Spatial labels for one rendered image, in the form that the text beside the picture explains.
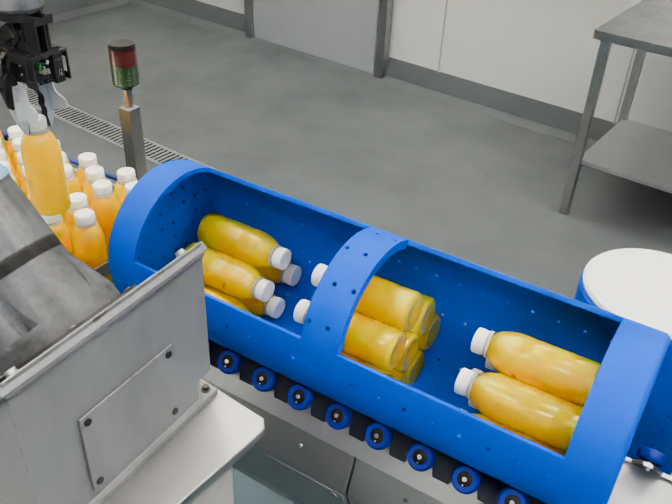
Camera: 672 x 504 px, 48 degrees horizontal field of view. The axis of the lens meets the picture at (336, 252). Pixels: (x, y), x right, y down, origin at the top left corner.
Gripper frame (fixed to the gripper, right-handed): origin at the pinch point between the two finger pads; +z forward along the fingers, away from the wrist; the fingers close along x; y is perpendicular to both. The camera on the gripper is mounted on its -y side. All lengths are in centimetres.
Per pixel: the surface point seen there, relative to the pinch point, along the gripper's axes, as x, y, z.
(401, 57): 354, -105, 112
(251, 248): 12.3, 37.0, 18.7
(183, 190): 14.7, 19.4, 13.9
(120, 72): 43, -25, 10
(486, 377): 4, 85, 18
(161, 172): 8.0, 21.0, 6.7
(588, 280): 50, 89, 26
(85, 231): 5.2, 1.4, 24.7
